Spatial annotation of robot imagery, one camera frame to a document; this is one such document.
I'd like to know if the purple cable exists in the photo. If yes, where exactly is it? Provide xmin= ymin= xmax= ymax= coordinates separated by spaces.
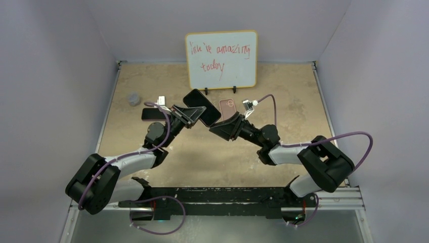
xmin=77 ymin=101 xmax=187 ymax=235
xmin=256 ymin=94 xmax=374 ymax=229

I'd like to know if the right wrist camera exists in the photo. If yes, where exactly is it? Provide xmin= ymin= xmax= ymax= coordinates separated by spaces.
xmin=242 ymin=99 xmax=259 ymax=119

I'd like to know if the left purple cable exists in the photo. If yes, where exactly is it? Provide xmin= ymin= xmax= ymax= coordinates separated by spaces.
xmin=77 ymin=101 xmax=187 ymax=235

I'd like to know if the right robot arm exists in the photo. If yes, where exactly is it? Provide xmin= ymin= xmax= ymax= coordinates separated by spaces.
xmin=209 ymin=112 xmax=355 ymax=206

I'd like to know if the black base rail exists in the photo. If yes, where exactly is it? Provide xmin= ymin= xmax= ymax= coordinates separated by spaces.
xmin=118 ymin=187 xmax=317 ymax=222

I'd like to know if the white board with yellow frame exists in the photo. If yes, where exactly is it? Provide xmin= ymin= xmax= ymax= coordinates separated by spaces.
xmin=185 ymin=30 xmax=258 ymax=91

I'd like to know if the black phone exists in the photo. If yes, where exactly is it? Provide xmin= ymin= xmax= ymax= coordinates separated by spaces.
xmin=182 ymin=89 xmax=223 ymax=128

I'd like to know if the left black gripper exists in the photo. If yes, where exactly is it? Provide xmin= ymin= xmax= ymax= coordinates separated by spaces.
xmin=161 ymin=104 xmax=205 ymax=148

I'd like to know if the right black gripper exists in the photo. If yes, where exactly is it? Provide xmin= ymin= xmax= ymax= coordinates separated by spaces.
xmin=209 ymin=112 xmax=265 ymax=147

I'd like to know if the black whiteboard stand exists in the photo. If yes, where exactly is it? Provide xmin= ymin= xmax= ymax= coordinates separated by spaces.
xmin=203 ymin=86 xmax=238 ymax=96

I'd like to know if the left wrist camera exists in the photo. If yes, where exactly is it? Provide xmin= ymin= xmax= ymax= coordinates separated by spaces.
xmin=156 ymin=96 xmax=166 ymax=107

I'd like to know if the aluminium frame rail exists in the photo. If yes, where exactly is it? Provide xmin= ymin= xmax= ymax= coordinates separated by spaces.
xmin=61 ymin=187 xmax=372 ymax=242

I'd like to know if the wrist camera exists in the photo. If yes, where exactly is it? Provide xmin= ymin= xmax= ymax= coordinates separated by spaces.
xmin=156 ymin=96 xmax=166 ymax=107
xmin=242 ymin=99 xmax=259 ymax=119

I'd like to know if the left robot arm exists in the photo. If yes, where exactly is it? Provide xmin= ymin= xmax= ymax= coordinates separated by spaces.
xmin=65 ymin=105 xmax=206 ymax=215

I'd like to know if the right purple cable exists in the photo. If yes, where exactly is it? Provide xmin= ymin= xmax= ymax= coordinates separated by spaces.
xmin=256 ymin=94 xmax=374 ymax=229

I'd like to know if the bare phone with purple edge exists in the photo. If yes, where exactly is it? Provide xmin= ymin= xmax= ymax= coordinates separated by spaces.
xmin=141 ymin=108 xmax=170 ymax=122

